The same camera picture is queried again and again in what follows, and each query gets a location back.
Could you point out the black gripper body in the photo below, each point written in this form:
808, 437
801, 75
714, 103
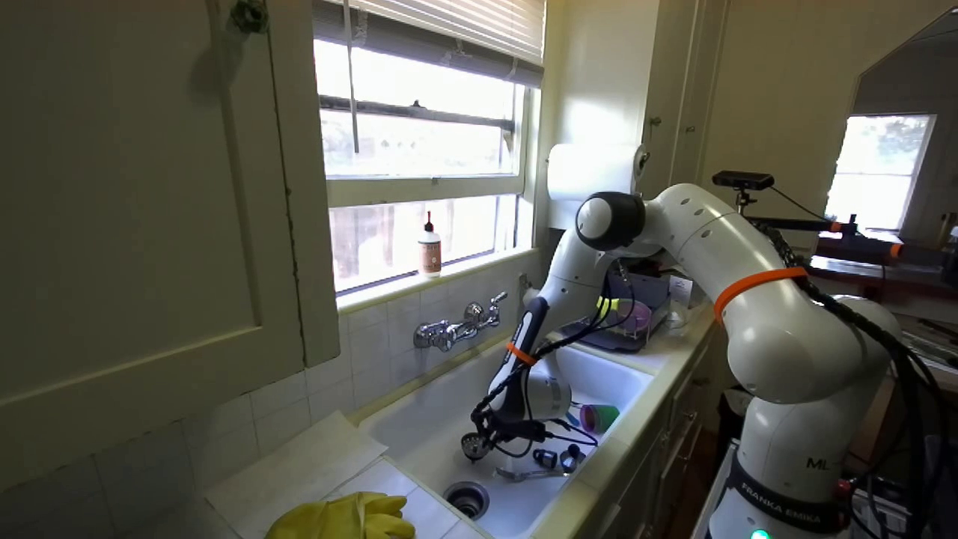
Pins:
518, 428

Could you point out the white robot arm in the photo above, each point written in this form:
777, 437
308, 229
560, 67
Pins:
778, 338

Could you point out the white ceramic sink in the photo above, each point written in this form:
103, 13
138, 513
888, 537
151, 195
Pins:
438, 428

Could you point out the stainless steel kettle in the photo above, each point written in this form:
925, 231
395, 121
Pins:
558, 395

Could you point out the small black silver stopper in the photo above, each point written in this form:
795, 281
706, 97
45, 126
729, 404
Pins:
570, 457

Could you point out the purple scrubber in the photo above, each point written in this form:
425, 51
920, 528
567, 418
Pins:
599, 415

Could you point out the cream base cabinet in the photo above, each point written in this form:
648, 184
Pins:
667, 437

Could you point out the yellow rubber glove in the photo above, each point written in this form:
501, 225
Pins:
344, 516

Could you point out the brown soap pump bottle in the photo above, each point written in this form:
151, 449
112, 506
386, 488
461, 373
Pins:
429, 248

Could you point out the orange black device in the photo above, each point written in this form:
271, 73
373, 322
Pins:
856, 242

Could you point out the window blinds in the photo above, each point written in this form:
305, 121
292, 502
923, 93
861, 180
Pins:
450, 24

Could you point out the small bright window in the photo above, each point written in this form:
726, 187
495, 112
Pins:
880, 168

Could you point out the chrome wall faucet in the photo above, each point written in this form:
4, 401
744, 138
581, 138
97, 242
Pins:
458, 323

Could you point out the kitchen window frame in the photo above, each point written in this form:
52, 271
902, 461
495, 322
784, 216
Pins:
429, 184

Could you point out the black camera on tripod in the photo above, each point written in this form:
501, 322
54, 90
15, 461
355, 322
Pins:
744, 180

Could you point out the cream wall cabinet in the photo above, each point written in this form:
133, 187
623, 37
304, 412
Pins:
151, 199

